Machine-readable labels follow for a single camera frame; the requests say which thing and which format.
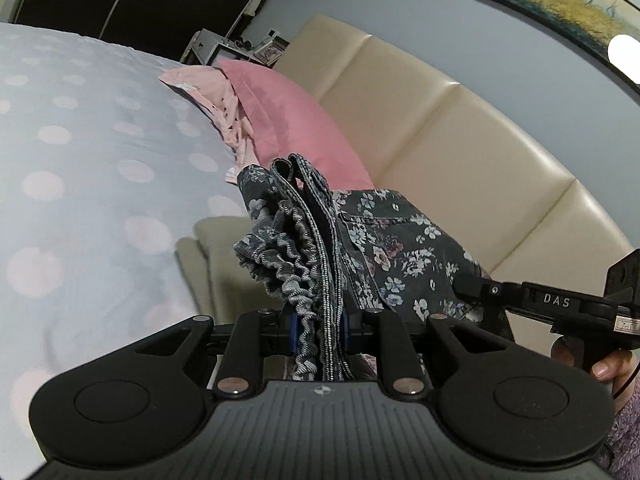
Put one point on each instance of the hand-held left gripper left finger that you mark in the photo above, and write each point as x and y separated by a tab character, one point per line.
294	331

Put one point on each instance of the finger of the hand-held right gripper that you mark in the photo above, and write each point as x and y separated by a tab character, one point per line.
480	290

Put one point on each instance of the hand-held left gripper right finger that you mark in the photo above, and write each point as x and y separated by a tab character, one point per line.
346	332

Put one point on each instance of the dark floral pants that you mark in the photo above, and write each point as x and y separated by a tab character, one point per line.
385	255

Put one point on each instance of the person's right forearm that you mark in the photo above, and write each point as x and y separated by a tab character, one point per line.
627	430

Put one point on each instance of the person's right hand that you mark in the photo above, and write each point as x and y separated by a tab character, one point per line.
612	367

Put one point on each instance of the khaki folded cloth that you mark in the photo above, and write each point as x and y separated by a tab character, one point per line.
220	265

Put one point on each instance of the beige padded headboard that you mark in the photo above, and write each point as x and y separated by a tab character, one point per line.
475	160

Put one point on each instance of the pink pillow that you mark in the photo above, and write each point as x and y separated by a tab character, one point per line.
295	120

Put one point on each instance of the polka dot bed sheet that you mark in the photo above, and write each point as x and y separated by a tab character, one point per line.
90	200

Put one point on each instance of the light pink garment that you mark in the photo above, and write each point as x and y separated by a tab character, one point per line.
215	95

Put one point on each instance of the bright round lamp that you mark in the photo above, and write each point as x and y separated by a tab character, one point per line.
625	55

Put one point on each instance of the small framed picture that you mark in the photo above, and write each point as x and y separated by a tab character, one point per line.
270	50

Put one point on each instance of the grey storage box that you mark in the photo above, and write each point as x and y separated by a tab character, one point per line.
212	46

